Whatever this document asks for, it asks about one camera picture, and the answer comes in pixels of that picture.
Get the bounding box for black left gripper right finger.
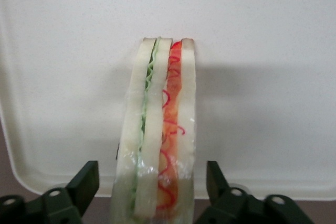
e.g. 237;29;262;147
202;160;316;224

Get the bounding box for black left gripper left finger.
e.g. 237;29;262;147
0;160;101;224

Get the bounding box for plastic triangle sandwich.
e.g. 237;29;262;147
110;36;197;224

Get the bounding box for cream plastic serving tray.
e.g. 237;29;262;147
0;0;336;201

